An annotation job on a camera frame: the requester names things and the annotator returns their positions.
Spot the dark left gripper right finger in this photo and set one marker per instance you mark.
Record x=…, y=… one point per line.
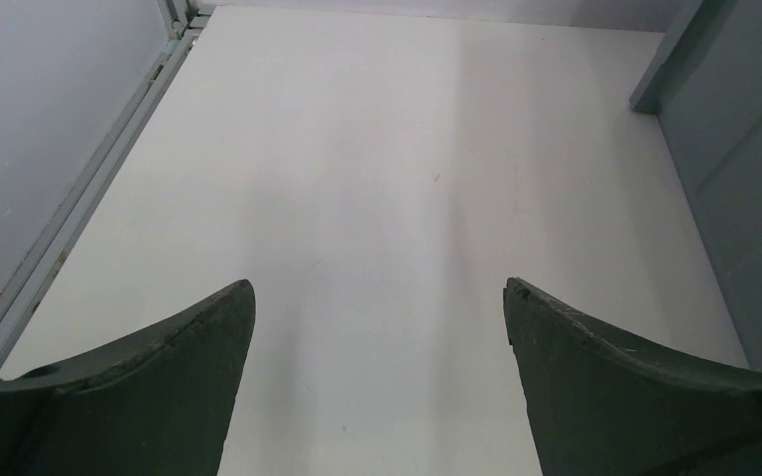
x=604, y=401

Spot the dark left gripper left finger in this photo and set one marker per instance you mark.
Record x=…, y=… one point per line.
x=157, y=401

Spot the left aluminium frame rail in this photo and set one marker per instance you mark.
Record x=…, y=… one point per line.
x=22, y=294

